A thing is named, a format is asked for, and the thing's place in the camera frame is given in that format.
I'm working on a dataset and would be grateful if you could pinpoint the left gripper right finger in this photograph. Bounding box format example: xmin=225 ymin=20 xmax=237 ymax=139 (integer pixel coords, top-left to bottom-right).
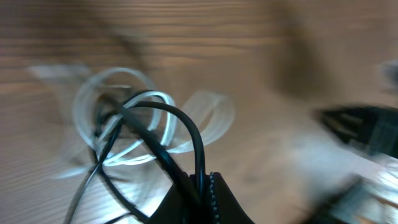
xmin=206 ymin=172 xmax=254 ymax=224

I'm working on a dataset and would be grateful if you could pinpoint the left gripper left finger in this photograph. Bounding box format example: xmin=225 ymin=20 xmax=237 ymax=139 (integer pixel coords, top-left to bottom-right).
xmin=148 ymin=184 xmax=205 ymax=224

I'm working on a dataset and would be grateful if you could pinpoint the thick black USB cable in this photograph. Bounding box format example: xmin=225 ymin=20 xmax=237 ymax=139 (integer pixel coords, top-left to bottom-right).
xmin=116 ymin=101 xmax=206 ymax=200

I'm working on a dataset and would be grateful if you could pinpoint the thin black USB cable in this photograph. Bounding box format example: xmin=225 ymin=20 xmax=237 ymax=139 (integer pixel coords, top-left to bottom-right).
xmin=62 ymin=90 xmax=162 ymax=224

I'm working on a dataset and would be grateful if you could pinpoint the white USB cable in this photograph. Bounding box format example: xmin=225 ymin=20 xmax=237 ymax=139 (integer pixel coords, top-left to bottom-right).
xmin=27 ymin=63 xmax=236 ymax=181

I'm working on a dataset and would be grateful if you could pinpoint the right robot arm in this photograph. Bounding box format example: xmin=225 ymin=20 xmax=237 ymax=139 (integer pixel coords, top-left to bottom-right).
xmin=303 ymin=105 xmax=397 ymax=223

